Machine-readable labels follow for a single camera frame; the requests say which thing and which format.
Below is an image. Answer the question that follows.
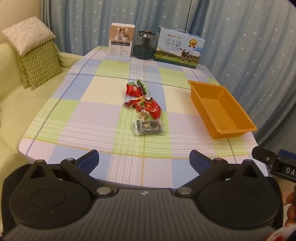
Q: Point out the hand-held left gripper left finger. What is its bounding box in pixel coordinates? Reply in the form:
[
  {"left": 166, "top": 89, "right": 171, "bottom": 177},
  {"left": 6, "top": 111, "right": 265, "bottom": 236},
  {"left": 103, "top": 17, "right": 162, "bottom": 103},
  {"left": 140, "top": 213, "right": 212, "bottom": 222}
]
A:
[{"left": 26, "top": 149, "right": 117, "bottom": 198}]

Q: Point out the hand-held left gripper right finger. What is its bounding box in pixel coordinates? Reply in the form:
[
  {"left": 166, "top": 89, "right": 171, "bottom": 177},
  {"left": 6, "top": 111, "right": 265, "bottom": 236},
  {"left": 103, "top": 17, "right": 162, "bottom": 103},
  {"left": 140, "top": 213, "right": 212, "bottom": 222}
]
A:
[{"left": 173, "top": 149, "right": 265, "bottom": 198}]

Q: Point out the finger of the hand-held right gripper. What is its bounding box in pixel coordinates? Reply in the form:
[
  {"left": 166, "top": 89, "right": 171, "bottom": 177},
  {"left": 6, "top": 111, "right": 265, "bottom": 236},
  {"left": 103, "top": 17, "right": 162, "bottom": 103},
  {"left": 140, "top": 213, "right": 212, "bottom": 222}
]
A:
[
  {"left": 252, "top": 146, "right": 279, "bottom": 168},
  {"left": 278, "top": 149, "right": 296, "bottom": 161}
]

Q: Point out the orange plastic tray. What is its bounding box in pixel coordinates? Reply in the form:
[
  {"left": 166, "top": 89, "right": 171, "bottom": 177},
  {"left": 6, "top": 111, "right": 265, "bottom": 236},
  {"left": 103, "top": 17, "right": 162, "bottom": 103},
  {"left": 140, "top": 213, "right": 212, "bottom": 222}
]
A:
[{"left": 187, "top": 80, "right": 258, "bottom": 139}]

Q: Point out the dark red foil candy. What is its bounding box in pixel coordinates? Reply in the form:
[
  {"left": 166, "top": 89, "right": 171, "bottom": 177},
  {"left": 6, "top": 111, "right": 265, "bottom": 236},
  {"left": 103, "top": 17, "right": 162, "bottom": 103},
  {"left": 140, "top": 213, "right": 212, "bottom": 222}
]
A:
[{"left": 123, "top": 100, "right": 139, "bottom": 110}]

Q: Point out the long green candy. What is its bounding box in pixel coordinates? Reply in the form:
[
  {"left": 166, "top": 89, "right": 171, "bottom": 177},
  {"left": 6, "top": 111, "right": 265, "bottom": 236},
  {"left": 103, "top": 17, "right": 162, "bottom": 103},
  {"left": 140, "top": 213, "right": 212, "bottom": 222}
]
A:
[{"left": 136, "top": 79, "right": 149, "bottom": 96}]

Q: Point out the person's right hand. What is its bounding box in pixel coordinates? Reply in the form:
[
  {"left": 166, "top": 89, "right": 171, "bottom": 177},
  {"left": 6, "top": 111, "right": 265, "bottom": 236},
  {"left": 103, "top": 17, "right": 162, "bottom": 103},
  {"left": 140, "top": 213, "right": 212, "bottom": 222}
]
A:
[{"left": 286, "top": 191, "right": 296, "bottom": 206}]

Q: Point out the black and white snack packet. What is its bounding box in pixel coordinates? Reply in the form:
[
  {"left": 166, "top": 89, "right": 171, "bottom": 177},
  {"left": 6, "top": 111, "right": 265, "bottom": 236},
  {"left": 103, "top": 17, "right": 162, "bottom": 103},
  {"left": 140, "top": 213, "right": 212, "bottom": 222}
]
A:
[{"left": 132, "top": 119, "right": 165, "bottom": 138}]

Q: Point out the person's red patterned clothing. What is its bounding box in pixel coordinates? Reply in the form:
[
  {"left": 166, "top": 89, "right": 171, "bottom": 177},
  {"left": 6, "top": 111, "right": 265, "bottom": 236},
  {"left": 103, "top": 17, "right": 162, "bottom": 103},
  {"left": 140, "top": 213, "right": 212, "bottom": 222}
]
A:
[{"left": 264, "top": 226, "right": 296, "bottom": 241}]

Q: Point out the bright red snack packet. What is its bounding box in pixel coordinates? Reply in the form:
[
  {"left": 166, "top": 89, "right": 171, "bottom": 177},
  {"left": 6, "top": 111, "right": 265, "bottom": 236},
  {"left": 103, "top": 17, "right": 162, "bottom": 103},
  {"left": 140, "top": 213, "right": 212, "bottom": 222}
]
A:
[{"left": 143, "top": 99, "right": 162, "bottom": 119}]

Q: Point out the checkered tablecloth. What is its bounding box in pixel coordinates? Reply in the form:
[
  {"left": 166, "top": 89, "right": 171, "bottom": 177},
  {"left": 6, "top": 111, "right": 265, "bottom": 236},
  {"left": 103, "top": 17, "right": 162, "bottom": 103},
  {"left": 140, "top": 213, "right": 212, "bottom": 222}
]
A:
[{"left": 18, "top": 45, "right": 269, "bottom": 189}]

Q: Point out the red and green snack packet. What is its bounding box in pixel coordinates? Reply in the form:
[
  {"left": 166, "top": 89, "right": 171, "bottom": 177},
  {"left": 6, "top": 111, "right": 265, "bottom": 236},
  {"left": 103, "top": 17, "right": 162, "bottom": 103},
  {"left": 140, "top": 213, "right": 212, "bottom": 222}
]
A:
[{"left": 136, "top": 96, "right": 153, "bottom": 109}]

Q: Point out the cream sofa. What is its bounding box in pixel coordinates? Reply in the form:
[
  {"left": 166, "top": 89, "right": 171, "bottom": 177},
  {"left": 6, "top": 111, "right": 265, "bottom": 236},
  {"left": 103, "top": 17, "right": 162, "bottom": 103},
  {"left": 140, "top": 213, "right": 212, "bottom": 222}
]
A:
[{"left": 0, "top": 42, "right": 84, "bottom": 233}]

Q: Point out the red pillow candy box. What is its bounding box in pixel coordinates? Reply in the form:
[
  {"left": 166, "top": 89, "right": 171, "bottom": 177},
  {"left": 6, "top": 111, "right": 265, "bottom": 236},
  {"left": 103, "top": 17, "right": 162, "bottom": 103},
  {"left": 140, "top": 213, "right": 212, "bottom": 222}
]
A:
[{"left": 125, "top": 82, "right": 143, "bottom": 97}]

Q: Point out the green chevron pillow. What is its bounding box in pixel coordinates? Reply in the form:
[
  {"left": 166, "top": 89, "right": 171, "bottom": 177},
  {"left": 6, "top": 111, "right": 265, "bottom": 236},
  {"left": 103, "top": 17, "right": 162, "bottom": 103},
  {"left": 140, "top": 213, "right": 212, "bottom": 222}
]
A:
[
  {"left": 15, "top": 50, "right": 31, "bottom": 89},
  {"left": 22, "top": 41, "right": 63, "bottom": 90}
]

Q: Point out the blue star curtain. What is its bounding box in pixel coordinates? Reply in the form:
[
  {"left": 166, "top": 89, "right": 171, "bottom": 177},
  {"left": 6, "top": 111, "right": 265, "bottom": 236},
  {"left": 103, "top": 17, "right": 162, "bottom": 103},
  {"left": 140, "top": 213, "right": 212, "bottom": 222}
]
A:
[{"left": 41, "top": 0, "right": 296, "bottom": 150}]

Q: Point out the blue milk carton box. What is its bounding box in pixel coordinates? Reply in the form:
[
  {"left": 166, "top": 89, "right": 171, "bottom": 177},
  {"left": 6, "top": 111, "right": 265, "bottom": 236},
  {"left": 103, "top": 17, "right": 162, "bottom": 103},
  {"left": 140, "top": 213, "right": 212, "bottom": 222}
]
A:
[{"left": 154, "top": 26, "right": 206, "bottom": 70}]

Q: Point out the white product box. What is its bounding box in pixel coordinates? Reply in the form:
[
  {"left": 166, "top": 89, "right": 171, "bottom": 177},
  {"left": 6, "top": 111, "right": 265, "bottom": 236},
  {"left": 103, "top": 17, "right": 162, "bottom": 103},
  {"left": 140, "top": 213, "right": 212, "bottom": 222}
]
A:
[{"left": 107, "top": 22, "right": 136, "bottom": 57}]

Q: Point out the dark green glass jar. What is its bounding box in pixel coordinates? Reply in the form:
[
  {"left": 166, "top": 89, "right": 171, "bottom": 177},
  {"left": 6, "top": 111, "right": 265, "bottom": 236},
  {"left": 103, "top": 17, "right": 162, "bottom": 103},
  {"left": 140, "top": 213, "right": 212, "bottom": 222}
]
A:
[{"left": 133, "top": 30, "right": 158, "bottom": 60}]

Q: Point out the white quilted pillow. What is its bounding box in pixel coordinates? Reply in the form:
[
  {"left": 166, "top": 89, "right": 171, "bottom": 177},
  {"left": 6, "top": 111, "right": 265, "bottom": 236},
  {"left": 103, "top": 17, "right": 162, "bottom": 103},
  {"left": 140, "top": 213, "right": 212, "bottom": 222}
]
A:
[{"left": 1, "top": 16, "right": 56, "bottom": 56}]

